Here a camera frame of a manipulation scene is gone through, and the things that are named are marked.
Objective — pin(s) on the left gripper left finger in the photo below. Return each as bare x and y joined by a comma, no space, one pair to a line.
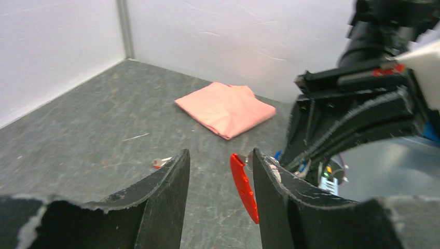
147,214

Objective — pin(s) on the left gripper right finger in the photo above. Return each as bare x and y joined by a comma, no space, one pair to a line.
295,214

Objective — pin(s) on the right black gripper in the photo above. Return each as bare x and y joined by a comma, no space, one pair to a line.
321,128

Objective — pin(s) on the red key tag with ring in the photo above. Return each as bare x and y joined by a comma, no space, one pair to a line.
159,162

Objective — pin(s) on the steel key holder red handle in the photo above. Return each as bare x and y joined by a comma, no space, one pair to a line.
242,172

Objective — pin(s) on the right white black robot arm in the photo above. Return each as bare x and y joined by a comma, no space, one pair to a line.
382,30

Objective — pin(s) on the pink folded cloth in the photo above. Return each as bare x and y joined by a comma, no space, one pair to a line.
226,110

